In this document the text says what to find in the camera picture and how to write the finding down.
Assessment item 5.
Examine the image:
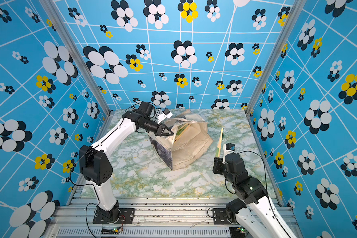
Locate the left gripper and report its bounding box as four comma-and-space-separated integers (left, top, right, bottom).
141, 118, 175, 136

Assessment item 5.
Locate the beige canvas tote bag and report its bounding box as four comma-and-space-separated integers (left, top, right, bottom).
148, 110, 213, 171

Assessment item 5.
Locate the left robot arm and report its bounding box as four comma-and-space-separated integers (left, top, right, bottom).
78, 102, 174, 224

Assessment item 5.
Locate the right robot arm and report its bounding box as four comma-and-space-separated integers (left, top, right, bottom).
213, 153, 296, 238

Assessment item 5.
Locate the right circuit board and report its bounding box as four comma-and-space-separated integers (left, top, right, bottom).
229, 227, 246, 238

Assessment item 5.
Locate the circuit board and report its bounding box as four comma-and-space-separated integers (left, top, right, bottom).
229, 227, 246, 238
101, 227, 123, 236

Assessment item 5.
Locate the left circuit board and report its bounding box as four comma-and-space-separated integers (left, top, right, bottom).
101, 227, 123, 236

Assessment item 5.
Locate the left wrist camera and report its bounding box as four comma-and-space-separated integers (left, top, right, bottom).
157, 108, 173, 124

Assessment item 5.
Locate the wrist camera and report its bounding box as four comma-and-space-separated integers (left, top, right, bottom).
157, 108, 173, 124
223, 143, 235, 164

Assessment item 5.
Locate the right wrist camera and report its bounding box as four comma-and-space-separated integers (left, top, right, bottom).
223, 143, 235, 164

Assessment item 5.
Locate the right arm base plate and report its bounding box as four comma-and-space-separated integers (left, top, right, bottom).
207, 207, 254, 226

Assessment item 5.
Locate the aluminium frame rail base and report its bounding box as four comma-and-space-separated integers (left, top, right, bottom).
45, 197, 252, 238

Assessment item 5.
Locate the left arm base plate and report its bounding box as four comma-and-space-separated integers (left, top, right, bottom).
93, 207, 135, 225

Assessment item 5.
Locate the left aluminium corner post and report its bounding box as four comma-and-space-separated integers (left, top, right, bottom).
39, 0, 111, 117

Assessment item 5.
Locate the aluminium corner post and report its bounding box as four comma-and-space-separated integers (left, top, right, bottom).
39, 0, 111, 117
245, 0, 307, 117

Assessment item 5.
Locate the right aluminium corner post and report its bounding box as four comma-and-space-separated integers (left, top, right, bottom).
245, 0, 307, 117

